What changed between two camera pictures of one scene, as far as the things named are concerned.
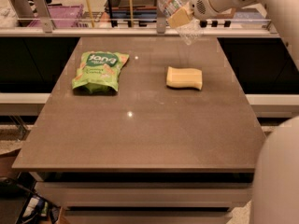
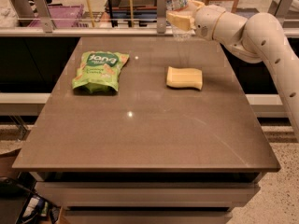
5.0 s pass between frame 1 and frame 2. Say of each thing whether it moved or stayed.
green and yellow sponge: stayed
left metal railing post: stayed
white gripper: moved
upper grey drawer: stayed
